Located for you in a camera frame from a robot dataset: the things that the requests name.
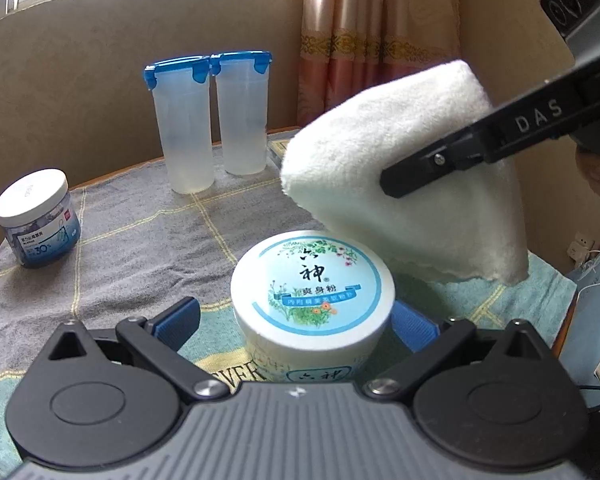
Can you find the white round powder tin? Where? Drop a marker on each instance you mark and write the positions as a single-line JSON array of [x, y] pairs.
[[310, 280]]

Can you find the tall translucent cup blue lid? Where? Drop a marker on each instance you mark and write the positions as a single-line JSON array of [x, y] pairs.
[[185, 135], [242, 120]]

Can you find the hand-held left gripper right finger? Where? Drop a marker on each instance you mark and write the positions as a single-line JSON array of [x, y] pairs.
[[412, 327]]

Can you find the clear jar white lid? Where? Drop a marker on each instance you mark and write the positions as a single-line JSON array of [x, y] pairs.
[[35, 220]]

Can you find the white wall socket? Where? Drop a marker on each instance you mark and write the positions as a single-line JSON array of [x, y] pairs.
[[580, 247]]

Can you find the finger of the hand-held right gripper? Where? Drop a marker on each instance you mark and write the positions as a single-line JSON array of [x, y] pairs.
[[430, 165]]

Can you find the grey teal checked table cloth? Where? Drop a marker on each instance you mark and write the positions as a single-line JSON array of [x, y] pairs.
[[155, 260]]

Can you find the white towel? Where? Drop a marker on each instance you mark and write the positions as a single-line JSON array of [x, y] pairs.
[[370, 160]]

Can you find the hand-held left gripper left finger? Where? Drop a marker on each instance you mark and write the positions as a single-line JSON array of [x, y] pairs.
[[177, 317]]

